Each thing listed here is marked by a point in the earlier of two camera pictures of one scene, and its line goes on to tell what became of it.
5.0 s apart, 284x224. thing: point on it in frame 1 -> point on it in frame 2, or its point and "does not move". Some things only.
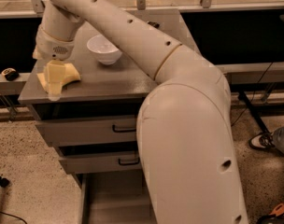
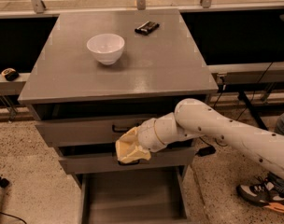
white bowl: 103,49 does not move
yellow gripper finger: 55,72 -> 129,152
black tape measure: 10,74 does not move
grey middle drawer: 100,163 does not move
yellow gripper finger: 35,54 -> 128,141
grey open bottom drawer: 115,197 does not move
